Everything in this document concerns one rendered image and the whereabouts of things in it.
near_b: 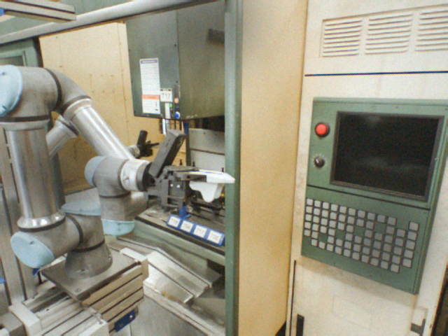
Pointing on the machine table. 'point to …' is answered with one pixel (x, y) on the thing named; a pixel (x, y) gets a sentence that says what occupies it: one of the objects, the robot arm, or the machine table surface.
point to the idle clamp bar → (207, 206)
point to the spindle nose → (169, 125)
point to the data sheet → (150, 76)
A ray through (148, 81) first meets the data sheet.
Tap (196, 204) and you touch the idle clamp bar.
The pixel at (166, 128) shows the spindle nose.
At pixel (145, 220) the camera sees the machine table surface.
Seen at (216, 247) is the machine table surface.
